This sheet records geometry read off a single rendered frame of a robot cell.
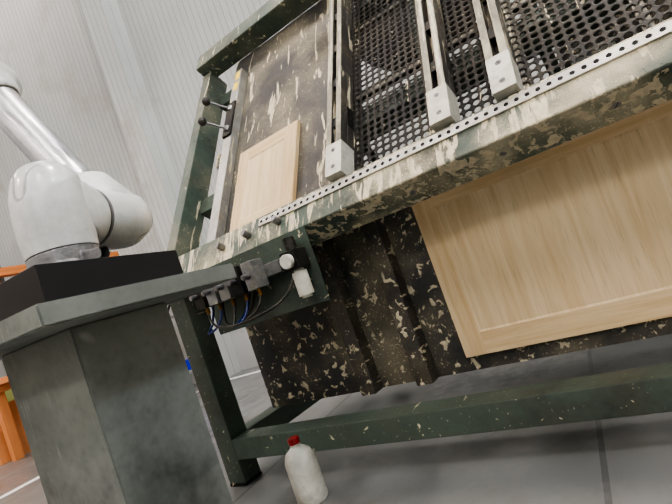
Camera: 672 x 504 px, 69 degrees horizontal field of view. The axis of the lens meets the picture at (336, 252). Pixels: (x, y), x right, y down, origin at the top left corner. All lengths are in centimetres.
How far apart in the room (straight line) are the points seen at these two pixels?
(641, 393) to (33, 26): 743
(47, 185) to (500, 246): 118
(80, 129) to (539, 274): 608
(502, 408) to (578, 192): 61
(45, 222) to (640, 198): 141
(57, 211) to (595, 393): 129
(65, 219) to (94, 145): 548
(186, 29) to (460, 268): 473
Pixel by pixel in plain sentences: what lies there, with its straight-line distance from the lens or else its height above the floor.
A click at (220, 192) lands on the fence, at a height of 109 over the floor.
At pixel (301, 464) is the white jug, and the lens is 160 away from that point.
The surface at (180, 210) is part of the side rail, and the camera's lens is 215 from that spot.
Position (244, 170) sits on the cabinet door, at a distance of 196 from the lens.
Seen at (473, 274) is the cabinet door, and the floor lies 50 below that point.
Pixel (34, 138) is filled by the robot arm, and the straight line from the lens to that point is 157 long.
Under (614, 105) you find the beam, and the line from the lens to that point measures 126.
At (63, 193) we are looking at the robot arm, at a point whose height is 100.
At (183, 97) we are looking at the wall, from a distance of 570.
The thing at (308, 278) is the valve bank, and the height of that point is 65.
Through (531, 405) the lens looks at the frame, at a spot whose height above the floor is 16.
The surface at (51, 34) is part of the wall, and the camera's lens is 742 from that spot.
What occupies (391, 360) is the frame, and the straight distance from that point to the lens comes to 175.
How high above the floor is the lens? 64
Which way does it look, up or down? 3 degrees up
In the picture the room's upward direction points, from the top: 20 degrees counter-clockwise
